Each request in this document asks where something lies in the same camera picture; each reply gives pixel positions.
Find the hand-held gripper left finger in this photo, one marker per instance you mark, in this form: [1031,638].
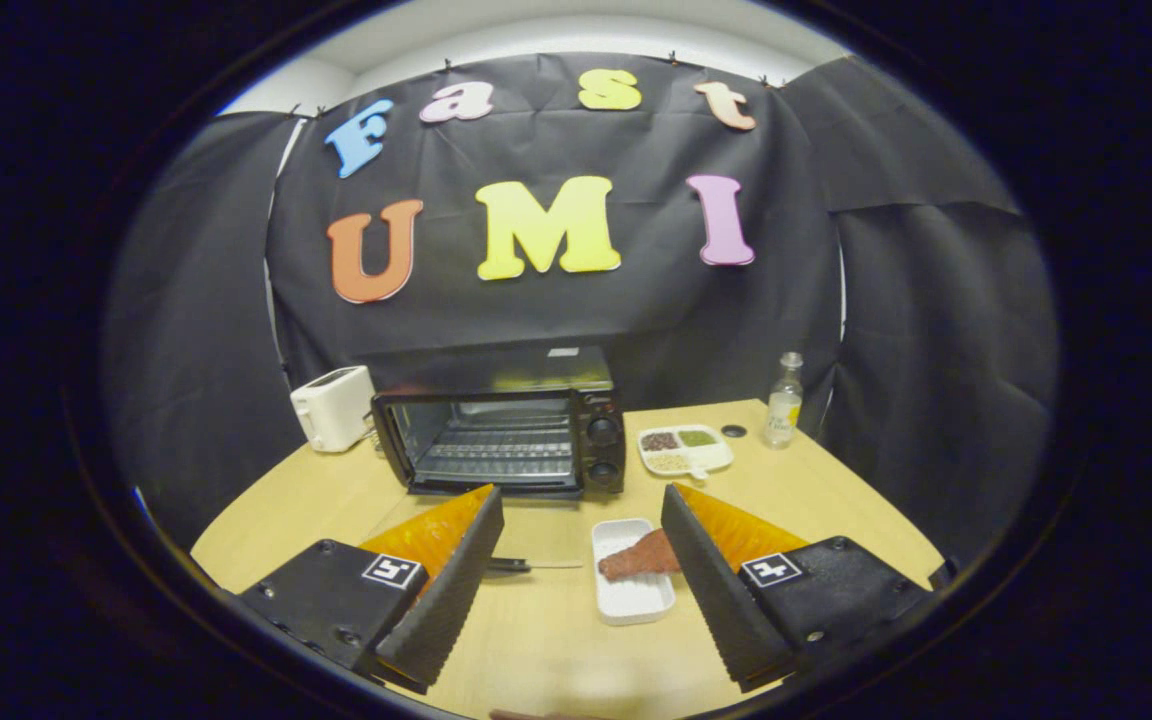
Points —
[441,610]

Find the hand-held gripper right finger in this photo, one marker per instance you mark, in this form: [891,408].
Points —
[721,610]

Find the reddish brown meat slice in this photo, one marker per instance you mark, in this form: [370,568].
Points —
[636,560]

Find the black toaster oven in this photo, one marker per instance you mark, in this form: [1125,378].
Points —
[496,370]

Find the white bread toaster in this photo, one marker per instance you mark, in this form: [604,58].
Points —
[336,410]

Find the white rectangular tray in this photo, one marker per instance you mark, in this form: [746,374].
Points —
[631,600]

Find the white divided dish of grains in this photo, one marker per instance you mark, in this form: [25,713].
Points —
[711,455]

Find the clear glass bottle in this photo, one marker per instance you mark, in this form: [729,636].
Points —
[784,415]

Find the row of black clips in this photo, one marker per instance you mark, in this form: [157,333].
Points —
[446,66]

